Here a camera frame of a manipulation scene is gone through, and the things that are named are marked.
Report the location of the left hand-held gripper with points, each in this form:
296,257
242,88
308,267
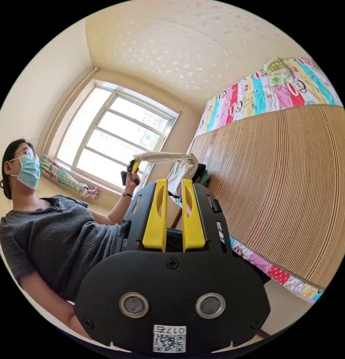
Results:
125,176

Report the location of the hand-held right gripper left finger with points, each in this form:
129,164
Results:
154,224

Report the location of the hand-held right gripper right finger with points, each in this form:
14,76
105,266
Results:
192,224

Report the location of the white pants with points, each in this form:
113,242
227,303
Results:
179,171

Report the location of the person's right forearm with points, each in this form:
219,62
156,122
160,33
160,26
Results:
71,317

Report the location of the person's left forearm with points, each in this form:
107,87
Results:
119,209

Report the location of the person's left hand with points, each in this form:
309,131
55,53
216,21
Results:
131,182

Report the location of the window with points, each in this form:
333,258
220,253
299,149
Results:
116,134

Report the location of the pile of clothes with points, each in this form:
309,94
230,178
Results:
202,175

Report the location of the bed with woven mat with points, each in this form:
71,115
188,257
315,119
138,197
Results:
273,182

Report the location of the person's body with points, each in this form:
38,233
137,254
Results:
57,232

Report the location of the green patterned cloth bundle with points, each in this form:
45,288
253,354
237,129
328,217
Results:
277,71

